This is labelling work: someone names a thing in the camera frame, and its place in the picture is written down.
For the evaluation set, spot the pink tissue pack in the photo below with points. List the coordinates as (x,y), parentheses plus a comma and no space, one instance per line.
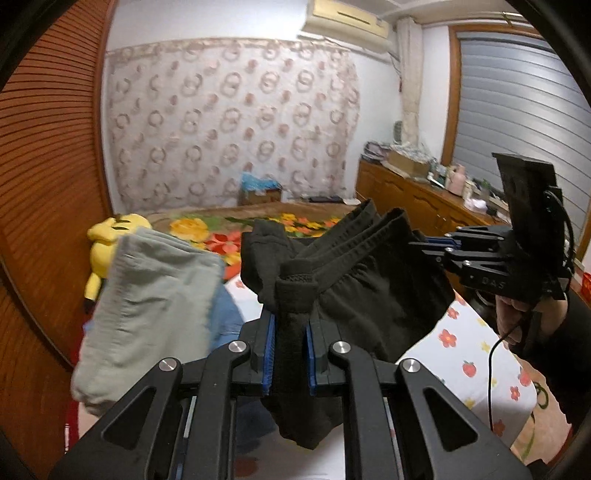
(475,204)

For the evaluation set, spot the grey pants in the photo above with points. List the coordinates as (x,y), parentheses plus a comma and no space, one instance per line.
(147,300)

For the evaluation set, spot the yellow plush toy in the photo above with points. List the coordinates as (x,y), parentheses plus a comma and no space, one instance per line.
(104,249)

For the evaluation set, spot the wooden cabinet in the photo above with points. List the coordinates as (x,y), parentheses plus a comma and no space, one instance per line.
(406,194)

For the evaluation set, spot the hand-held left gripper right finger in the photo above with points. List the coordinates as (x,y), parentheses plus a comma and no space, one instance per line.
(310,360)

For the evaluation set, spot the person's right forearm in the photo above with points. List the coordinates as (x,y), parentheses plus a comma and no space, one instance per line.
(568,364)

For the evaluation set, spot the wooden louvred wardrobe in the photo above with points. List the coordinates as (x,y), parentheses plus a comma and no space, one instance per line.
(46,184)

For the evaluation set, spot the circle-pattern curtain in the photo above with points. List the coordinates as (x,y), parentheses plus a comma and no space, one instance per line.
(207,129)

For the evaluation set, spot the black flat object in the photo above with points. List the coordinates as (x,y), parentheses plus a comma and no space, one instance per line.
(325,199)

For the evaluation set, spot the grey window blind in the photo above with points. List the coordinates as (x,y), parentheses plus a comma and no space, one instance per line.
(508,101)

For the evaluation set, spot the wooden window frame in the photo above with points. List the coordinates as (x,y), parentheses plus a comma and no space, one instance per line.
(450,115)

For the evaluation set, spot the person's right hand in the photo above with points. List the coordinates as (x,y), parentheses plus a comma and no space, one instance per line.
(508,316)

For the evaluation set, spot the beige lace curtain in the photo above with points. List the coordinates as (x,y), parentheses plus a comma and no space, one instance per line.
(411,92)

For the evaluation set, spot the red object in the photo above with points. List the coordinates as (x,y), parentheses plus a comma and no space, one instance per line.
(586,284)
(69,420)

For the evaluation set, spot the white air conditioner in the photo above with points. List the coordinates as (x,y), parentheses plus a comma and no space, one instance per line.
(346,18)

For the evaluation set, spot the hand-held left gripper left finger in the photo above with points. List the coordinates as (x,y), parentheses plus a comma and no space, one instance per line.
(269,355)

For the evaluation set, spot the blue plastic bag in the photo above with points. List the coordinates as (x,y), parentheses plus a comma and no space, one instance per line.
(258,181)

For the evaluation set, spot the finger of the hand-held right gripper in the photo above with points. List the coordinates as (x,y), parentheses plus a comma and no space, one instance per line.
(461,240)
(475,266)

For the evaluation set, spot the small cardboard box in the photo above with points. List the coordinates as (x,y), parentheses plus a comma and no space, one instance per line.
(258,197)

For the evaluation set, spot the black pants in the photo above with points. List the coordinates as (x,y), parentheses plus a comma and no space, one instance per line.
(369,300)

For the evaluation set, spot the pink jug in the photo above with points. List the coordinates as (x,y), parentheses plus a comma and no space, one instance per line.
(456,182)

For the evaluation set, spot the stack of magazines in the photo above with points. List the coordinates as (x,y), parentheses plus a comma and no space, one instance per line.
(377,151)

